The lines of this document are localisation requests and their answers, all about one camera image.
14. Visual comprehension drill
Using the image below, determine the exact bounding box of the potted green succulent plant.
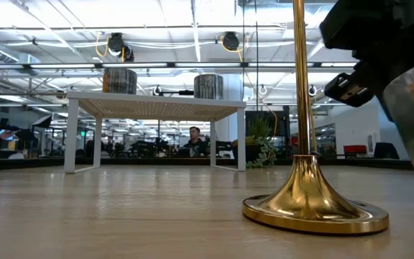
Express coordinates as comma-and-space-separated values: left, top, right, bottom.
231, 117, 278, 169

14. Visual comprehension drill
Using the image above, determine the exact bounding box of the black ceiling cable reel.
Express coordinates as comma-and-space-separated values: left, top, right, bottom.
222, 31, 241, 52
106, 32, 135, 63

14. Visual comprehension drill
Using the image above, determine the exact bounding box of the gold candlestick holder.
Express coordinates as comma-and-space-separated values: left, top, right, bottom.
241, 0, 390, 237

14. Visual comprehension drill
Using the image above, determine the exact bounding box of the silver glass jar grey candle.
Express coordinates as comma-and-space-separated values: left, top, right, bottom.
193, 73, 224, 100

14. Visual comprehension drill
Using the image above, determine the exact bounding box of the black chair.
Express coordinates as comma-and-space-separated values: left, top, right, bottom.
373, 142, 400, 160

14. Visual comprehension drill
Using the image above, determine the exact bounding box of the red chair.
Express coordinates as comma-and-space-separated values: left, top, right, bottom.
343, 145, 368, 158

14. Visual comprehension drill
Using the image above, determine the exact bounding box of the black aluminium table frame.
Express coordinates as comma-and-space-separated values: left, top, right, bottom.
0, 157, 414, 172

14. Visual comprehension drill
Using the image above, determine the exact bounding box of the person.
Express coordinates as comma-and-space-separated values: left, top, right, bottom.
183, 126, 208, 158

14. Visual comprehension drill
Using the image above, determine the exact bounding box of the white perforated metal shelf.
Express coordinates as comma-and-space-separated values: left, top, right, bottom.
64, 91, 247, 174

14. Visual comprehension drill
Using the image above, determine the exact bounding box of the silver metal can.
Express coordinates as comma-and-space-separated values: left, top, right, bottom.
102, 67, 139, 95

